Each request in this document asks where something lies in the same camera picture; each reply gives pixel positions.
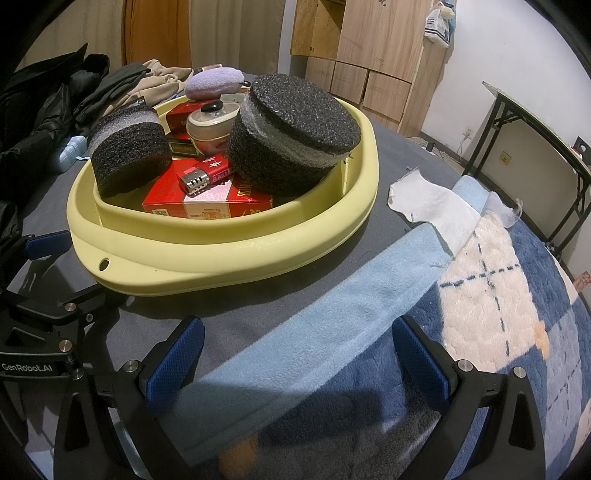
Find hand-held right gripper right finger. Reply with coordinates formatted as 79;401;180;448
392;316;546;480

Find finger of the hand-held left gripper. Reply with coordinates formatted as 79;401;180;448
0;281;136;325
0;231;71;296

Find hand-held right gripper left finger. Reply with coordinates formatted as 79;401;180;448
54;315;208;480

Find yellow plastic basin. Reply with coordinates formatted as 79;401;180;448
66;95;380;296

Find black foam cylinder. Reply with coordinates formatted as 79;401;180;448
88;104;172;198
228;74;362;197

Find red lighter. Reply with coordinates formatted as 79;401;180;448
179;156;230;197

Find dark brown cigarette carton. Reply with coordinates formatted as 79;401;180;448
166;136;200;158

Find red cigarette carton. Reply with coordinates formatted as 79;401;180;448
142;157;274;220

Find red box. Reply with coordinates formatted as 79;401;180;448
165;102;204;136

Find round beige tin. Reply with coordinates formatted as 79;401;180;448
186;102;241;155

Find purple fabric pouch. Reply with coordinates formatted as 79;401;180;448
185;66;245;100

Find light blue power bank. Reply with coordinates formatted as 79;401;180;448
58;135;90;174

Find blue checked blanket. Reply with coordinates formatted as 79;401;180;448
152;175;591;480

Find black jacket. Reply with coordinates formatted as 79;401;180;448
0;44;112;241

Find white cloth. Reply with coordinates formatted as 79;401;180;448
387;168;490;256

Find dark green clothes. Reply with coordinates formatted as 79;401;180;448
76;64;153;123

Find sheer white fabric scrap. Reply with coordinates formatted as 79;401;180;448
480;191;523;228

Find beige clothes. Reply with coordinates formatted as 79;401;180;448
127;59;195;109

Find black folding table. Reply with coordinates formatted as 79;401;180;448
480;80;591;278

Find curtain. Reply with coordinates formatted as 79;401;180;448
122;0;284;75

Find wooden wardrobe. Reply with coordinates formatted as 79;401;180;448
290;0;455;137

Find hanging plastic bag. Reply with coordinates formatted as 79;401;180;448
424;0;458;49

